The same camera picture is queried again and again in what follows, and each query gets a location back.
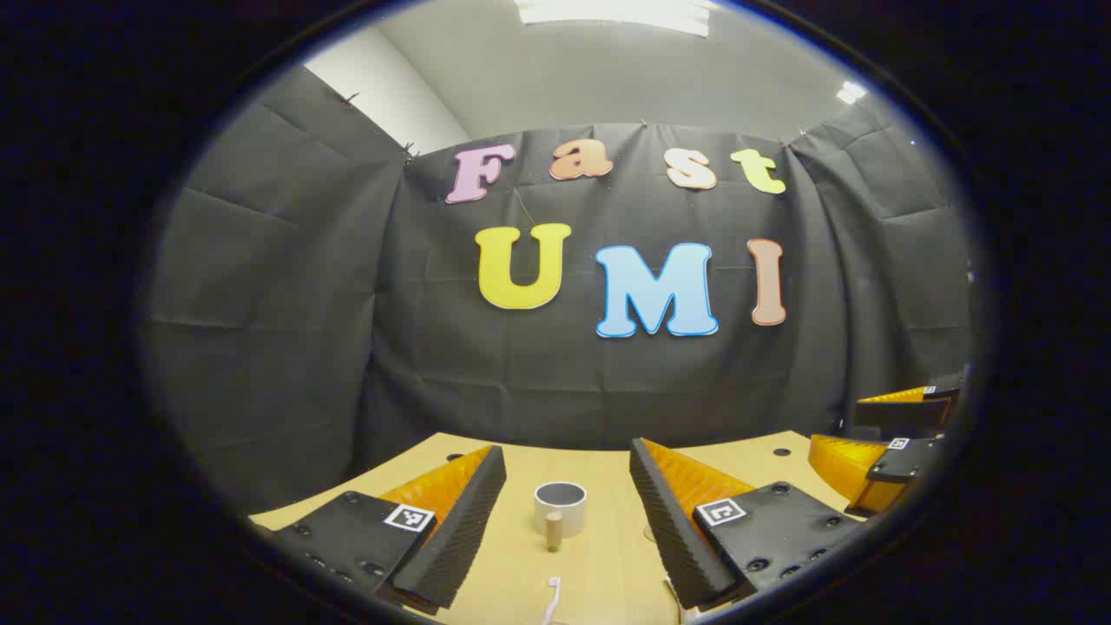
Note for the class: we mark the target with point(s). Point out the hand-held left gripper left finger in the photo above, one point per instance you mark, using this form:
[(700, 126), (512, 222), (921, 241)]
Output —
[(460, 529)]

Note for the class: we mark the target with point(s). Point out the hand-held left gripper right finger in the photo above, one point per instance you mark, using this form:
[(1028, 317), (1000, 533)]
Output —
[(673, 529)]

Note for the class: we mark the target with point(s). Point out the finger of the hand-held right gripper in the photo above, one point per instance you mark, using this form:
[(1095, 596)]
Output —
[(846, 469), (903, 410)]

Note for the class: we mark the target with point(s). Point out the white and lilac toothbrush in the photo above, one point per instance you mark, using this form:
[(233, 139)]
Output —
[(553, 599)]

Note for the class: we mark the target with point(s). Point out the light wooden desktop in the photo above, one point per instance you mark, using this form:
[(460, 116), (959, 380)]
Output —
[(599, 564)]

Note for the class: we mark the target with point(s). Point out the small ceiling light panel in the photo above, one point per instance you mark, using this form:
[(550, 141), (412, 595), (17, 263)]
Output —
[(851, 92)]

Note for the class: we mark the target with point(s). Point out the large ceiling light panel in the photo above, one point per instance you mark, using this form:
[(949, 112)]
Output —
[(616, 13)]

